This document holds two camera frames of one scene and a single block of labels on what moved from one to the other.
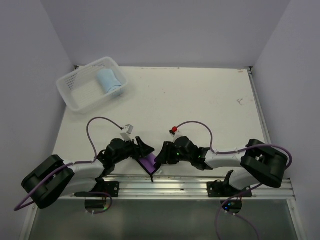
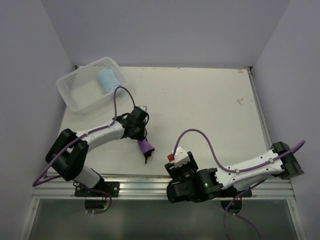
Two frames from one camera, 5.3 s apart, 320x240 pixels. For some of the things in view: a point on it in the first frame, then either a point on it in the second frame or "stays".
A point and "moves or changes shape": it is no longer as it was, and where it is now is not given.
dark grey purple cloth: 148,163 moves or changes shape
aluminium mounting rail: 177,188 stays
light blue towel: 107,79 stays
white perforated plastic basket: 81,88 stays
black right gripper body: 178,157 to 182,172
